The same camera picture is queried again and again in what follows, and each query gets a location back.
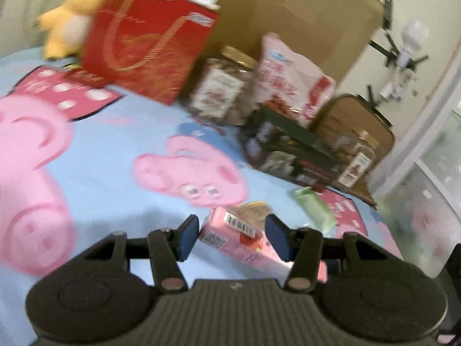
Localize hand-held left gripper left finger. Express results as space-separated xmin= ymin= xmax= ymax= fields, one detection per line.
xmin=75 ymin=215 xmax=200 ymax=294

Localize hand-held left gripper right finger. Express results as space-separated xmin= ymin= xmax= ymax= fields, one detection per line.
xmin=264 ymin=214 xmax=401 ymax=293

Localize clear seed packet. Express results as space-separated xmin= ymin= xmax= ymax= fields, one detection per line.
xmin=234 ymin=202 xmax=271 ymax=220

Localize pink snack box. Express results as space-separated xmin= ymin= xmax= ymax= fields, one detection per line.
xmin=199 ymin=206 xmax=328 ymax=282

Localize green snack packet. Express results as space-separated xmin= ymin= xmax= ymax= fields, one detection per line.
xmin=292 ymin=187 xmax=338 ymax=233

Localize black printed box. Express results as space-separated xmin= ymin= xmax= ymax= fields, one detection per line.
xmin=239 ymin=104 xmax=347 ymax=192

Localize large clear snack jar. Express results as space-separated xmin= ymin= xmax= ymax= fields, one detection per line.
xmin=336 ymin=130 xmax=381 ymax=189

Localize printed blanket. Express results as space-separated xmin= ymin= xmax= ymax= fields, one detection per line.
xmin=0 ymin=46 xmax=404 ymax=346

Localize clear plastic storage drawers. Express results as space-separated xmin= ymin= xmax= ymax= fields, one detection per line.
xmin=377 ymin=108 xmax=461 ymax=278

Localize gold-lid nut jar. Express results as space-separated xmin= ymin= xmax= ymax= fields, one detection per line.
xmin=188 ymin=45 xmax=257 ymax=126

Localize pink snack bag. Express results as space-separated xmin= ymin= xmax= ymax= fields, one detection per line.
xmin=248 ymin=33 xmax=338 ymax=129

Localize red gift bag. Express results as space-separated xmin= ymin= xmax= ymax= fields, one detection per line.
xmin=80 ymin=0 xmax=221 ymax=106

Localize large cardboard box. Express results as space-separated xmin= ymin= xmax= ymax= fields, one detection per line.
xmin=194 ymin=0 xmax=383 ymax=83

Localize white light bulb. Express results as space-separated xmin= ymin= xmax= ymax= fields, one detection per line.
xmin=396 ymin=19 xmax=431 ymax=68

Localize yellow plush toy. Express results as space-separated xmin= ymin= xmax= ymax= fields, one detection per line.
xmin=33 ymin=0 xmax=119 ymax=60

